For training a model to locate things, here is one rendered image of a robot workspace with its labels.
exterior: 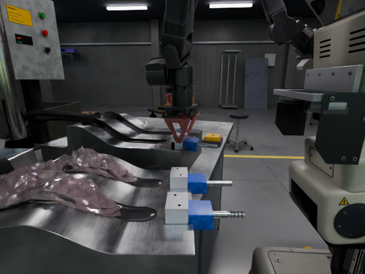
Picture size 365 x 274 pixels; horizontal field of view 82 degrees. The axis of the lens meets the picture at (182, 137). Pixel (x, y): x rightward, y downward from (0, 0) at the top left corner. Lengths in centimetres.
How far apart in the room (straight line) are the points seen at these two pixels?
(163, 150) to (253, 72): 815
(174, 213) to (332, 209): 45
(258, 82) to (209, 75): 189
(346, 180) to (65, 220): 60
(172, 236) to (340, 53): 59
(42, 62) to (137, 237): 114
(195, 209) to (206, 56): 854
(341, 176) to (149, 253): 51
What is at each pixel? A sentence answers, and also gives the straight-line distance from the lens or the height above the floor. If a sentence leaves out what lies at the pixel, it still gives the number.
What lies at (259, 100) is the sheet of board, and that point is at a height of 31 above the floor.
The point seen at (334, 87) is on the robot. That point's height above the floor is 105.
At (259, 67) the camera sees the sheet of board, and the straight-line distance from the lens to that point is 874.
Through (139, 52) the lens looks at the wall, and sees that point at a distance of 913.
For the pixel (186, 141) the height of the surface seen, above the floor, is 90.
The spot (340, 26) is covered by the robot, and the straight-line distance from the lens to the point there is 70.
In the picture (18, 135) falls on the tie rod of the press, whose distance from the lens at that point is 111.
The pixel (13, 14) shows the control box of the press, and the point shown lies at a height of 135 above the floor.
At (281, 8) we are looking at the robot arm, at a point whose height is 129.
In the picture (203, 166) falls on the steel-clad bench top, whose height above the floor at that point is 80.
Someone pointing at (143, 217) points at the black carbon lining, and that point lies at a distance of 38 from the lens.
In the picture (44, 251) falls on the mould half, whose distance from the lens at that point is 36.
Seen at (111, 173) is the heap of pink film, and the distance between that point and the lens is 46.
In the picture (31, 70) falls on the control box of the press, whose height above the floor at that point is 111.
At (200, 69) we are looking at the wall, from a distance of 877.
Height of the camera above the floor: 107
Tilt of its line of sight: 15 degrees down
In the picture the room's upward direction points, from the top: straight up
